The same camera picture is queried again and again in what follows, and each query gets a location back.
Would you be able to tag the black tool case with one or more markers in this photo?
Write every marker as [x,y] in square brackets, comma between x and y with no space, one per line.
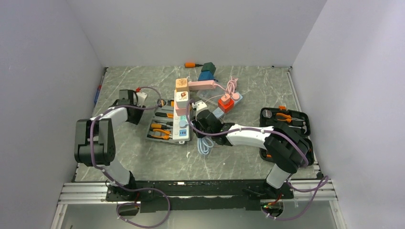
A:
[298,121]

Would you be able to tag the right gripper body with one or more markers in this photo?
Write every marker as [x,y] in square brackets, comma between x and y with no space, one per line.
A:
[198,126]

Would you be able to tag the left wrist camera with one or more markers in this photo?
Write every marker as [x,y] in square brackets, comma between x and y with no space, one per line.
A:
[140,97]

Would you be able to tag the white cube socket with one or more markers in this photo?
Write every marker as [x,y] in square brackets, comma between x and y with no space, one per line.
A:
[181,99]

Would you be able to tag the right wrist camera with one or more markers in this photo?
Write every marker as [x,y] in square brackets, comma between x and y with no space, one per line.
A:
[199,106]

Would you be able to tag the grey tool tray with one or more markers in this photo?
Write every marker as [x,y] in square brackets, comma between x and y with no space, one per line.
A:
[162,123]

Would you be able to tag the pink cube socket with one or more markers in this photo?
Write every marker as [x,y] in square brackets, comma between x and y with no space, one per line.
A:
[180,111]

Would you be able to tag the blue cube socket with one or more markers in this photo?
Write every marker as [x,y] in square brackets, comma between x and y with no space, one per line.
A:
[205,76]

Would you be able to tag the orange handled screwdriver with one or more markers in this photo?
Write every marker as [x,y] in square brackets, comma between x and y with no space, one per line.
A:
[192,65]

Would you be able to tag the beige cube socket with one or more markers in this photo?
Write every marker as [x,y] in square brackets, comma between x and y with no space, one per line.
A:
[181,85]

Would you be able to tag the light blue power strip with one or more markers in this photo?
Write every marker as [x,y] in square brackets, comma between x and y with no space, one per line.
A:
[237,97]

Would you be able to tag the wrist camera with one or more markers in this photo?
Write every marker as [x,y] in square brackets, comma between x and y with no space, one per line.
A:
[199,106]
[140,97]

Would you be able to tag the red cube socket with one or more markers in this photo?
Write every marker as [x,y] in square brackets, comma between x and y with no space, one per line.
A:
[225,107]

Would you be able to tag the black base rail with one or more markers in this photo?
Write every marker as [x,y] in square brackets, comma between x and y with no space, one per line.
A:
[248,194]

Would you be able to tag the pink charger plug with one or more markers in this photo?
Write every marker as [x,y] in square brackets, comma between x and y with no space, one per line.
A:
[225,99]

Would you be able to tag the clear plastic screw box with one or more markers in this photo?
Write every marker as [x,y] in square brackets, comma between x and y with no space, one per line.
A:
[209,94]

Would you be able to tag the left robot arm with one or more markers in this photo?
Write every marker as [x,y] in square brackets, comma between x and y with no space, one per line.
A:
[95,143]

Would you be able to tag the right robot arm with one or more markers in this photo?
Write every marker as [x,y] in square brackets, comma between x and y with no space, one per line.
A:
[287,148]

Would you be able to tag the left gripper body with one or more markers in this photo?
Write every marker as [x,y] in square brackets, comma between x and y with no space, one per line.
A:
[135,119]

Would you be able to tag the white power strip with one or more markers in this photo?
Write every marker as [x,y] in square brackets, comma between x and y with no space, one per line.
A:
[181,129]

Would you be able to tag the green cube socket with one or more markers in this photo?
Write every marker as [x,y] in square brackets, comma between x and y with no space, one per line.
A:
[208,67]

